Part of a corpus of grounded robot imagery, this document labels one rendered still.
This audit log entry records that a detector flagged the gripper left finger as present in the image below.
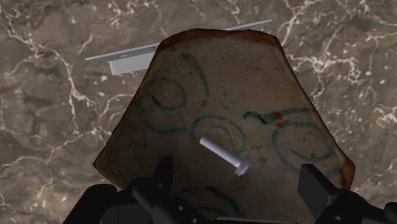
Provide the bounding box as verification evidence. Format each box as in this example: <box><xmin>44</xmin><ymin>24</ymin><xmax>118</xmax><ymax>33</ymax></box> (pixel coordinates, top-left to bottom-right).
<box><xmin>62</xmin><ymin>155</ymin><xmax>212</xmax><ymax>224</ymax></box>

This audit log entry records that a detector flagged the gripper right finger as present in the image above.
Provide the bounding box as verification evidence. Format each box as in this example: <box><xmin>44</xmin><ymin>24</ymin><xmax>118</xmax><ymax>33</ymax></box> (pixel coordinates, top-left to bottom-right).
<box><xmin>297</xmin><ymin>163</ymin><xmax>397</xmax><ymax>224</ymax></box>

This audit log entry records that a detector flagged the grey metal screw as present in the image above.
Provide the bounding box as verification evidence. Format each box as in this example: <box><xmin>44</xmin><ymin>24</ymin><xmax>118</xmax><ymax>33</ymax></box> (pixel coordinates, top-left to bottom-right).
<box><xmin>198</xmin><ymin>136</ymin><xmax>252</xmax><ymax>177</ymax></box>

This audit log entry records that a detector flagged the brown plate with green swirls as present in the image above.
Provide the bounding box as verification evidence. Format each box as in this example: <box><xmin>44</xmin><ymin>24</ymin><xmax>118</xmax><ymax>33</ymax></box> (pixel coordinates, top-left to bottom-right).
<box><xmin>93</xmin><ymin>28</ymin><xmax>356</xmax><ymax>224</ymax></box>

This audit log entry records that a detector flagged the grey metal angle bracket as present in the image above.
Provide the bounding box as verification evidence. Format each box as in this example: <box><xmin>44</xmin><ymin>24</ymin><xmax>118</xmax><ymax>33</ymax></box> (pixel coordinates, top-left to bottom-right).
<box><xmin>85</xmin><ymin>18</ymin><xmax>274</xmax><ymax>76</ymax></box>

